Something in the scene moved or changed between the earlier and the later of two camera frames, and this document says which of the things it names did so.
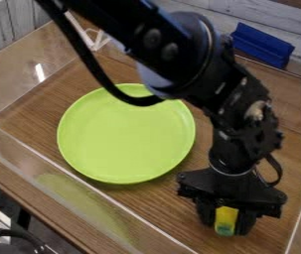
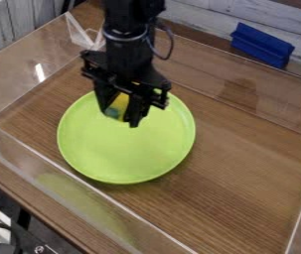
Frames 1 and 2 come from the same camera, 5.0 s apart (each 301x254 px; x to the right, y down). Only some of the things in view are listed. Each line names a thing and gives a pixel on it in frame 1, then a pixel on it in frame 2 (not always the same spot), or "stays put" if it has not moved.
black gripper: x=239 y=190 to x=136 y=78
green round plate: x=122 y=143 stays put
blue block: x=261 y=45 stays put
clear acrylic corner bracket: x=100 y=39 stays put
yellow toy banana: x=225 y=216 to x=116 y=108
